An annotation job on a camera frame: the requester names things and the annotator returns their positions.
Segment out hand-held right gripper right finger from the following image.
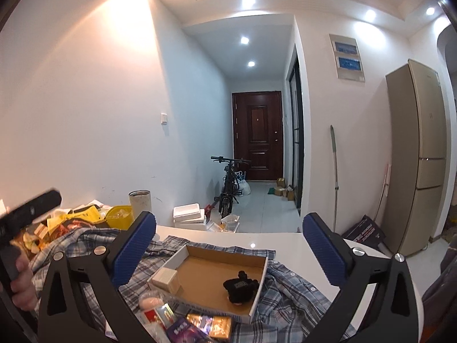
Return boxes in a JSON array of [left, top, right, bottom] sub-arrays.
[[302, 212, 425, 343]]

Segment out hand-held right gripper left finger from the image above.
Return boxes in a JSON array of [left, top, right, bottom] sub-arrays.
[[36, 211, 158, 343]]

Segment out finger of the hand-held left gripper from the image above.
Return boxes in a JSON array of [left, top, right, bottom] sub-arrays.
[[9, 189, 62, 230]]

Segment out small cream box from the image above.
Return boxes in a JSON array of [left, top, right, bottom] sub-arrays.
[[148, 267, 183, 294]]

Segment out red and white cigarette pack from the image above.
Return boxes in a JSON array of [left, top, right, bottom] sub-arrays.
[[143, 304, 175, 329]]

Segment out white-edged cardboard box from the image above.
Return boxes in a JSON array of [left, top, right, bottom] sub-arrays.
[[147, 245, 269, 324]]

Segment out gold cigarette pack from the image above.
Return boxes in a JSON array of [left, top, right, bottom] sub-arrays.
[[186, 314, 233, 340]]

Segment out person's left hand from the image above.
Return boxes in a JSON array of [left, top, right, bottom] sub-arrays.
[[9, 256, 38, 312]]

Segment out pile of snack packets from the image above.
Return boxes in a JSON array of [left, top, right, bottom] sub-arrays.
[[21, 223, 54, 254]]

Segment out yellow plastic container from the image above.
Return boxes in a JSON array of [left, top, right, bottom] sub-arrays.
[[106, 205, 135, 230]]

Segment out cream tumbler cup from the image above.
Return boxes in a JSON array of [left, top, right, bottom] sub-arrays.
[[129, 190, 153, 222]]

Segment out black printed bag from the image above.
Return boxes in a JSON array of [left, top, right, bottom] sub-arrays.
[[342, 215, 388, 252]]

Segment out yellow plastic bags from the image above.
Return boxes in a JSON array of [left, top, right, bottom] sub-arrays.
[[46, 205, 102, 236]]

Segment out blue plaid shirt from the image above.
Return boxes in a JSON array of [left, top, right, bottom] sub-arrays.
[[30, 227, 358, 343]]

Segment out pink makeup puff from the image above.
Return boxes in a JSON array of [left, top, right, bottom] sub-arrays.
[[139, 290, 165, 311]]

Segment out grey mop pole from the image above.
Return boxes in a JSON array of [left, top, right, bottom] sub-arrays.
[[330, 125, 340, 233]]

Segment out purple box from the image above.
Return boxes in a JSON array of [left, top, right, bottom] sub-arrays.
[[166, 316, 211, 343]]

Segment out white plastic bin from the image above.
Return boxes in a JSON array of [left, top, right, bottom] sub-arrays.
[[211, 214, 240, 233]]

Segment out white plastic bag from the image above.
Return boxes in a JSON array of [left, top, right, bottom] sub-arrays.
[[236, 171, 251, 196]]

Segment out black bicycle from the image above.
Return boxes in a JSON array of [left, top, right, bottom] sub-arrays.
[[210, 155, 252, 217]]

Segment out grey cloth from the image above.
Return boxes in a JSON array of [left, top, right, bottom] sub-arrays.
[[422, 246, 457, 317]]

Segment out black-framed glass sliding door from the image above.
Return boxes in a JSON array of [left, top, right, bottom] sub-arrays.
[[286, 43, 305, 210]]

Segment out dark brown entrance door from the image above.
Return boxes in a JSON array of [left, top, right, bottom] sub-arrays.
[[232, 91, 284, 182]]

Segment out gold refrigerator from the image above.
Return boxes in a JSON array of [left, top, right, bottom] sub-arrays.
[[385, 59, 451, 258]]

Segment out grey wall panel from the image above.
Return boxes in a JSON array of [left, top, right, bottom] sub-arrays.
[[328, 34, 365, 83]]

